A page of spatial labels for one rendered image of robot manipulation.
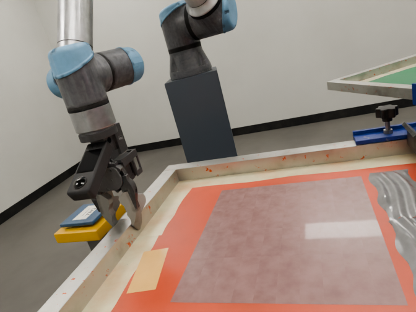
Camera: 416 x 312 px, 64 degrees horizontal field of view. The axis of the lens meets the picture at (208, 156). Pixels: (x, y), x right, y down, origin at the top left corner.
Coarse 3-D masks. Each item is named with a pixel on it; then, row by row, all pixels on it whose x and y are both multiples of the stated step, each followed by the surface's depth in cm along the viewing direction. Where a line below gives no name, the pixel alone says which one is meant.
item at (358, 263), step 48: (192, 240) 61; (240, 240) 57; (288, 240) 54; (336, 240) 51; (384, 240) 48; (192, 288) 49; (240, 288) 46; (288, 288) 44; (336, 288) 42; (384, 288) 40
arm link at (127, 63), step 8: (120, 48) 66; (128, 48) 68; (104, 56) 61; (112, 56) 62; (120, 56) 64; (128, 56) 65; (136, 56) 67; (112, 64) 61; (120, 64) 63; (128, 64) 65; (136, 64) 67; (112, 72) 61; (120, 72) 63; (128, 72) 65; (136, 72) 67; (120, 80) 64; (128, 80) 66; (136, 80) 70; (112, 88) 63
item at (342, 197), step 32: (192, 192) 81; (224, 192) 76; (256, 192) 72; (288, 192) 69; (320, 192) 66; (352, 192) 63; (192, 224) 66; (224, 224) 63; (256, 224) 60; (288, 224) 58; (320, 224) 56
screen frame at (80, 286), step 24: (336, 144) 77; (360, 144) 74; (384, 144) 72; (168, 168) 90; (192, 168) 87; (216, 168) 85; (240, 168) 83; (264, 168) 82; (168, 192) 82; (144, 216) 70; (120, 240) 61; (96, 264) 55; (72, 288) 50; (96, 288) 53
